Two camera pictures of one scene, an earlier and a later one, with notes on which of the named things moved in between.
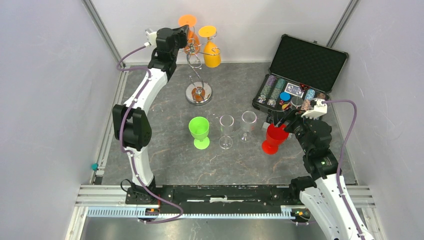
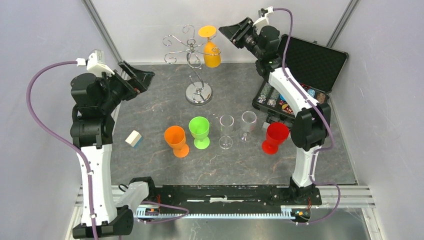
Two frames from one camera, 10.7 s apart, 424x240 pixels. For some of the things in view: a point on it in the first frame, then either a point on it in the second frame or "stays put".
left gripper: x=181 y=33 -> x=139 y=80
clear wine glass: x=248 y=121 stays put
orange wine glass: x=193 y=43 -> x=175 y=136
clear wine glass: x=226 y=122 stays put
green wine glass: x=199 y=127 stays put
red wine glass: x=274 y=135 stays put
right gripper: x=289 y=114 -> x=232 y=31
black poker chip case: x=301 y=70 stays put
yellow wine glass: x=212 y=54 stays put
